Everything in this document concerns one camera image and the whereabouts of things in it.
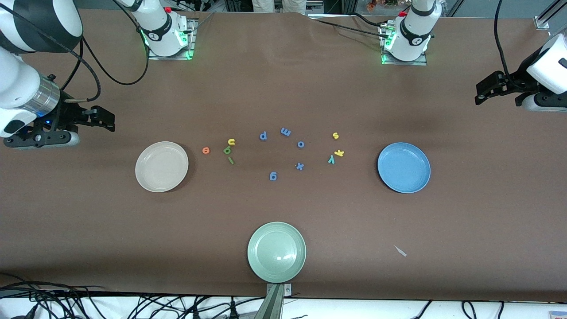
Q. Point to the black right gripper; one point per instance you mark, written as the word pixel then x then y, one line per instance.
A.
pixel 67 115

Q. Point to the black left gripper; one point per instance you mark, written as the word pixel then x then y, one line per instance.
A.
pixel 513 83

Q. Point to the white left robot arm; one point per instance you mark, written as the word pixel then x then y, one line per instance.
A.
pixel 412 40

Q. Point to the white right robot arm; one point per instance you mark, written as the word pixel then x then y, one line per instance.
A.
pixel 159 26

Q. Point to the beige round plate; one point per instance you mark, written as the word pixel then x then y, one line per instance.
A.
pixel 161 167

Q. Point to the blue round plate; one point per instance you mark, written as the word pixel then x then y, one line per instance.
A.
pixel 404 168

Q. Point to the blue foam letter m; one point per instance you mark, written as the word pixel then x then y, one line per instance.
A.
pixel 285 132

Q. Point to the brown table cover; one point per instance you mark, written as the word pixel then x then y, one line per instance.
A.
pixel 283 88

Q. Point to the person in beige trousers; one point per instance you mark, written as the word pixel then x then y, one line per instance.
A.
pixel 279 5

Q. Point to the green round plate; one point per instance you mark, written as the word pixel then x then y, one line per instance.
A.
pixel 277 252

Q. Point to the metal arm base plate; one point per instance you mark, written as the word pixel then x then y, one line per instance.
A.
pixel 423 62
pixel 191 48

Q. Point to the aluminium frame profile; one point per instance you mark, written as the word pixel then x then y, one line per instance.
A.
pixel 547 15

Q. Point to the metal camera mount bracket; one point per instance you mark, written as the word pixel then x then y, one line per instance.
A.
pixel 274 301

